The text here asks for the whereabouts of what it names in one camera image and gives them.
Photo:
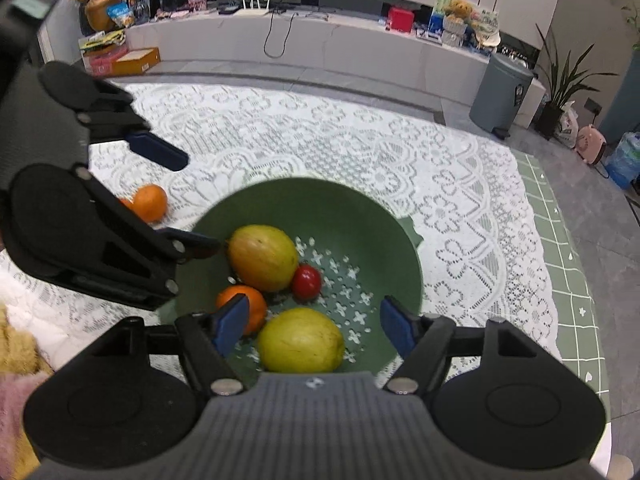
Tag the green colander bowl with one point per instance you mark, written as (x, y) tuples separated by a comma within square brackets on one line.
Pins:
[(320, 210)]

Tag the pink pig heater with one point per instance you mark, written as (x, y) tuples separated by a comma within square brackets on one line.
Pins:
[(590, 145)]

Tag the gold vase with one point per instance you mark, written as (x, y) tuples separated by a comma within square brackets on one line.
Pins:
[(100, 10)]

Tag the white router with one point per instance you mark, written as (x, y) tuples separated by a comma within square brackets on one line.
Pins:
[(252, 11)]

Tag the grey trash bin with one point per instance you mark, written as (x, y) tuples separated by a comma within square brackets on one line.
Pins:
[(500, 95)]

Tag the pink printed card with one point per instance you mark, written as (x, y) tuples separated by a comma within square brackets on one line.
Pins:
[(197, 4)]

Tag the yellow plush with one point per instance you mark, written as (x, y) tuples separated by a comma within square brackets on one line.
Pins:
[(17, 350)]

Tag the yellow-green mango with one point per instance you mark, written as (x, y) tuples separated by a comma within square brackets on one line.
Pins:
[(300, 340)]

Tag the white plastic bag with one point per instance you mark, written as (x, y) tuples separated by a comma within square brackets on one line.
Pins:
[(569, 127)]

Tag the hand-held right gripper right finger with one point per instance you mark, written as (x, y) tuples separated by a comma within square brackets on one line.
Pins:
[(397, 327)]

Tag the blue snack bag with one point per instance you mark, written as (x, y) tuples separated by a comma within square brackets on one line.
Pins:
[(121, 15)]

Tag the pink box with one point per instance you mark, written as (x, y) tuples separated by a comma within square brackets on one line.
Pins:
[(97, 64)]

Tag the white low cabinet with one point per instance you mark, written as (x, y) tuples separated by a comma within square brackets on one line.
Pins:
[(350, 55)]

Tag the green printed poster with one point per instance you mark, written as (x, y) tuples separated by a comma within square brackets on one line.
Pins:
[(487, 22)]

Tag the white lace tablecloth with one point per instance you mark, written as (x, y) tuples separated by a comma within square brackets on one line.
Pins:
[(350, 145)]

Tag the pink cloth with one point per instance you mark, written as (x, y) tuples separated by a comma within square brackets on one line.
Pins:
[(15, 405)]

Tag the red box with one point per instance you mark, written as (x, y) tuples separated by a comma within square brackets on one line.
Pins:
[(401, 19)]

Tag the white basket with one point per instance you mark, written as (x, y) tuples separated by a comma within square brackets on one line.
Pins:
[(454, 26)]

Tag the red-tinted yellow mango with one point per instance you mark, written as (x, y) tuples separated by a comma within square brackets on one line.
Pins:
[(262, 257)]

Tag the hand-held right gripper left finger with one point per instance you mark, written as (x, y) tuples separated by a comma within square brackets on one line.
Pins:
[(231, 321)]

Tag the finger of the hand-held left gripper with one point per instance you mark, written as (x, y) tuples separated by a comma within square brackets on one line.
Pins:
[(192, 245), (157, 150)]

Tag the small red fruit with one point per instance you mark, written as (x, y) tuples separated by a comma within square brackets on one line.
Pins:
[(306, 283)]

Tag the orange cardboard box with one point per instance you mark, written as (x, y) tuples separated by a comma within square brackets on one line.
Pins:
[(137, 60)]

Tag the blue water bottle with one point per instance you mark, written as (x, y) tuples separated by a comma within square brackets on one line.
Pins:
[(625, 160)]

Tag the brown teddy bear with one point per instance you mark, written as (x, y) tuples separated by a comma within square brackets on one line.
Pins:
[(459, 10)]

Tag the potted long-leaf plant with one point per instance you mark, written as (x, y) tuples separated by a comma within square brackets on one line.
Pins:
[(550, 117)]

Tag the black wall socket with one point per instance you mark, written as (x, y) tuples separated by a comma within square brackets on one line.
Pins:
[(592, 104)]

